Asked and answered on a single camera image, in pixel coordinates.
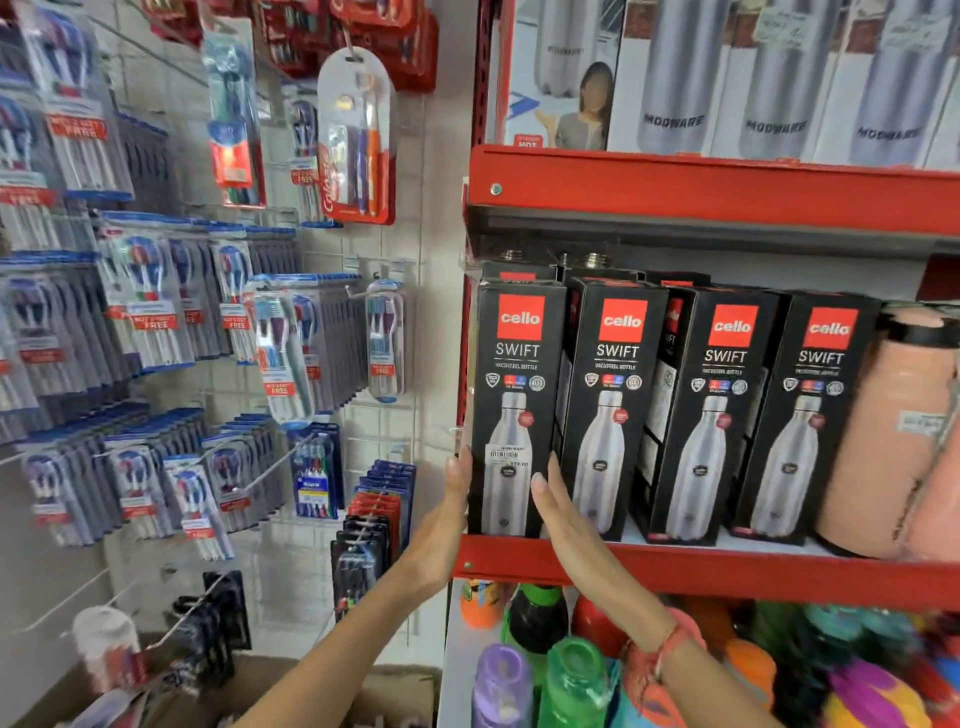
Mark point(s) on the person's left hand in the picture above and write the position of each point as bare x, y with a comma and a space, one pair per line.
439, 536

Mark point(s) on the person's right hand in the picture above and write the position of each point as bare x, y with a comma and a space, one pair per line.
592, 559

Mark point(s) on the person's right fingers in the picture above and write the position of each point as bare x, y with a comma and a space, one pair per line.
551, 491

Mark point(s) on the person's left fingers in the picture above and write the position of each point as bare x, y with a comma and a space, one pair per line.
459, 480

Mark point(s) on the stickered black bottle box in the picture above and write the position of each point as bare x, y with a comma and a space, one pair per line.
517, 375

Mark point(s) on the person's right forearm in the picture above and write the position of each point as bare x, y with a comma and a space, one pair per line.
705, 686

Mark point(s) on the person's left forearm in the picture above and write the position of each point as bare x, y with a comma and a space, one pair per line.
341, 660

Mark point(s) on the row of blue red black packs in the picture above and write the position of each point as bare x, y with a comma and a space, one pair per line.
371, 532

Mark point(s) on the orange bottle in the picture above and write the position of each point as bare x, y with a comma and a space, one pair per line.
480, 604

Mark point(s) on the green bottle with black cap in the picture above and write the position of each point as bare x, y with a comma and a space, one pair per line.
536, 619

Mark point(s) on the red bottle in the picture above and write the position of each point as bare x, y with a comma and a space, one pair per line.
596, 622

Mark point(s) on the row of dark blue toothbrush packs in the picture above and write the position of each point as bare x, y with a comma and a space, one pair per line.
316, 476

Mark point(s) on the single clear toothbrush pack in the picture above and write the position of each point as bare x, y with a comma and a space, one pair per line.
385, 341

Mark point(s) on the row of black bottle boxes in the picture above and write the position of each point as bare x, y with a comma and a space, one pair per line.
712, 390

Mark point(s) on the green plastic bottle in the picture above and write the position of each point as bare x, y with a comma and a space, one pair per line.
574, 682

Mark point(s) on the red thread wristband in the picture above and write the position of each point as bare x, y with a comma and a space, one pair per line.
670, 649

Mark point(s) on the purple plastic bottle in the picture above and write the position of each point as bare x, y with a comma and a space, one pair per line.
501, 686

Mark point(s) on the row of clear toothbrush packs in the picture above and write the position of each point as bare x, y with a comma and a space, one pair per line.
150, 480
306, 161
67, 112
180, 292
300, 345
52, 337

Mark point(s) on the brown cardboard box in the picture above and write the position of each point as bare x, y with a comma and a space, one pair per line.
390, 697

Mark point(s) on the steel bottle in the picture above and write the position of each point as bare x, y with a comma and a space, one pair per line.
511, 255
595, 260

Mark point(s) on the row of black toothbrush packs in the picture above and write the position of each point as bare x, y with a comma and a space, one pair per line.
214, 626

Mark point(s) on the peach insulated flask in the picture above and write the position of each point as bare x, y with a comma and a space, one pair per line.
877, 457
937, 517

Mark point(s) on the red metal shelf rack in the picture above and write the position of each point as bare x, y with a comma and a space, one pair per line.
675, 187

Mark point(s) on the heap of colourful bottles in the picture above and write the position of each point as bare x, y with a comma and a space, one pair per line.
855, 667

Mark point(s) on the red orange toothbrush pack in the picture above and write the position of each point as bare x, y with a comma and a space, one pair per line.
358, 142

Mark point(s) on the white red plastic packet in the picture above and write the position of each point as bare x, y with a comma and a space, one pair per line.
109, 645

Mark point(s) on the white box with person picture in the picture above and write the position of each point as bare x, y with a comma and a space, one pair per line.
559, 82

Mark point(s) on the blue red toothbrush pack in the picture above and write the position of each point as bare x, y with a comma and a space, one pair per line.
234, 127

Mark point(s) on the white steel bottle box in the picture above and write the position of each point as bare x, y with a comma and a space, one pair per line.
892, 97
949, 127
780, 90
675, 82

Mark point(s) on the row of red toothbrush packs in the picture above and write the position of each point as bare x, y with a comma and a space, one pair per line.
352, 34

